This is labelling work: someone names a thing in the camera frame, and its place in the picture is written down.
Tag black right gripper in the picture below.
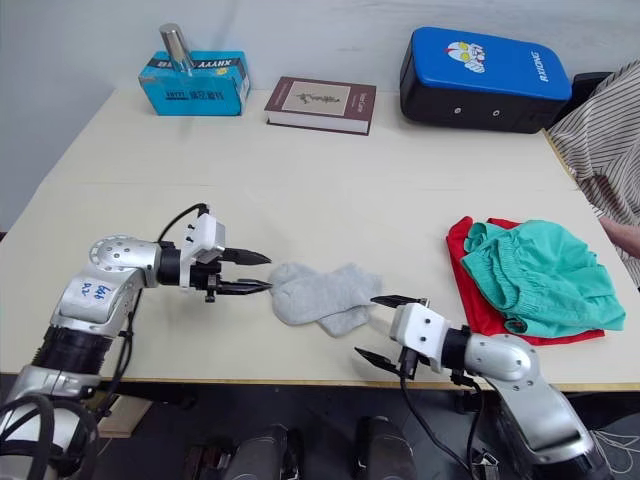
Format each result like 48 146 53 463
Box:
354 294 427 382

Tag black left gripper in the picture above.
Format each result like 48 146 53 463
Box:
190 248 274 304

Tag red t-shirt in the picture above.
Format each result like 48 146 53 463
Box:
445 215 607 348

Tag green shorts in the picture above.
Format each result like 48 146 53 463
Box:
460 217 628 336

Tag person in striped shirt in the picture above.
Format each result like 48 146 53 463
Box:
546 60 640 290

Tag grey sock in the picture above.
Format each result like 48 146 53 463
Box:
317 303 374 338
268 261 385 327

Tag dark rounded shape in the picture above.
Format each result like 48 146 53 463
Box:
233 423 303 480
353 414 419 480

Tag maroon hardcover book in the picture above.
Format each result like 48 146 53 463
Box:
264 75 378 137

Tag blue tissue box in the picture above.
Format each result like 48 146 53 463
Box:
137 49 252 118

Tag wooden board under table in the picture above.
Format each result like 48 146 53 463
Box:
96 398 153 440

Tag silver metal cylinder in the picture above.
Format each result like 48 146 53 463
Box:
158 22 195 78

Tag blue and black kick pad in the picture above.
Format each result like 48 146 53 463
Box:
398 25 574 136

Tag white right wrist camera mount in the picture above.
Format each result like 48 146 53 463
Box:
389 301 452 374

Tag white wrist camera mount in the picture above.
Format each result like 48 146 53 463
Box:
178 213 228 290
389 301 452 374

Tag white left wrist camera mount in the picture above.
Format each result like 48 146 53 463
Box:
178 213 228 290

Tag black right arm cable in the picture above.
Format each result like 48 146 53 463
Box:
399 372 484 474

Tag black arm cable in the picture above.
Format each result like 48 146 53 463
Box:
97 201 212 421
399 372 484 474

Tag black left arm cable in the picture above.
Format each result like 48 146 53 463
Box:
97 201 212 421

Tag black table frame bar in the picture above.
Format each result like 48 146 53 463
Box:
112 381 484 407

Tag white cord on floor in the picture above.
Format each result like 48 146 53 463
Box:
592 422 640 474

